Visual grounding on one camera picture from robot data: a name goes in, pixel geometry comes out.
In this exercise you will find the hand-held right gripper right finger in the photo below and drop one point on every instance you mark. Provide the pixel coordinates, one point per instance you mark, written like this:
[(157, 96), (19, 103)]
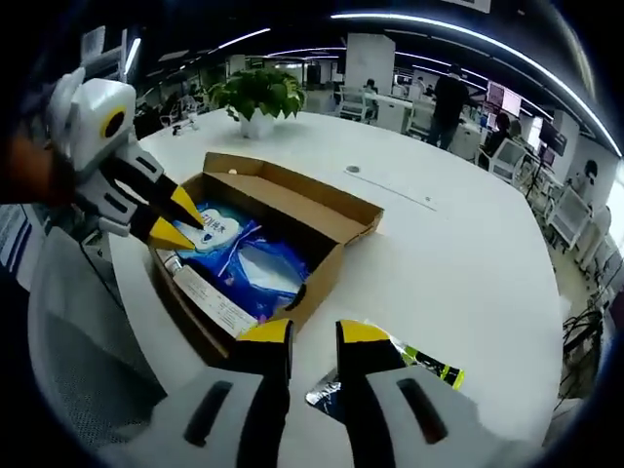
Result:
[(468, 429)]

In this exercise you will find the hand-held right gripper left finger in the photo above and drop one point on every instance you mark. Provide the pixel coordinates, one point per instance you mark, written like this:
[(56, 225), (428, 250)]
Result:
[(161, 429)]

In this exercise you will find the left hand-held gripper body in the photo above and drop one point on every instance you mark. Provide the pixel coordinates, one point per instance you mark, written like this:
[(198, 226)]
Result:
[(92, 122)]

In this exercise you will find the silver green foil packet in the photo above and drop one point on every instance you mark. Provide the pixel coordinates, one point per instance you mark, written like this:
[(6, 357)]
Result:
[(439, 373)]

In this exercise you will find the light blue wet wipes pack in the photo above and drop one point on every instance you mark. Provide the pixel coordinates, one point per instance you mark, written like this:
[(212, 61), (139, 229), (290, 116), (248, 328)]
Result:
[(224, 229)]

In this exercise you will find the white cream tube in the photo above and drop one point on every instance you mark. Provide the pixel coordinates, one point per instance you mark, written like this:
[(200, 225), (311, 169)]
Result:
[(214, 300)]

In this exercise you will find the dark blue tissue pack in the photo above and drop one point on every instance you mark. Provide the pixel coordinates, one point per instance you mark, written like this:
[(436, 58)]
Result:
[(263, 273)]

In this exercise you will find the brown cardboard shoe box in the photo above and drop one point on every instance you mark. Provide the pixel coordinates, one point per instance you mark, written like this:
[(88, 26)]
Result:
[(302, 205)]

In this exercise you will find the person's left hand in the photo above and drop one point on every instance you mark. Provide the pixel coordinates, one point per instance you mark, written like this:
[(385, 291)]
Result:
[(34, 170)]

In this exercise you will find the grey mesh office chair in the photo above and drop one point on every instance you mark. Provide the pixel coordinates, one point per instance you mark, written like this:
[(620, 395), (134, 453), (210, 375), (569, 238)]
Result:
[(88, 351)]

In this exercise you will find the green potted plant white pot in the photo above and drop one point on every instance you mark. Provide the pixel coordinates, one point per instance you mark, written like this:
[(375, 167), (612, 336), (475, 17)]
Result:
[(263, 95)]

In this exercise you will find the white office chair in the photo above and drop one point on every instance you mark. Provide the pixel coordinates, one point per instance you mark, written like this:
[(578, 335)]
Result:
[(570, 217), (507, 161)]

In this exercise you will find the table socket strip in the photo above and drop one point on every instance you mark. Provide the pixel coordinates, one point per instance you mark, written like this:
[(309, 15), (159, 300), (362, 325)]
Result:
[(400, 192)]

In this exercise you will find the pink lit monitor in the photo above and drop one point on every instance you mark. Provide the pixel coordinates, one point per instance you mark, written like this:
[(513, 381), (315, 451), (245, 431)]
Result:
[(504, 97)]

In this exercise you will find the long ceiling light strip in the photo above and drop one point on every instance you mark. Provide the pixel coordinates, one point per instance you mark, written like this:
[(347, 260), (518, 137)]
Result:
[(487, 44)]

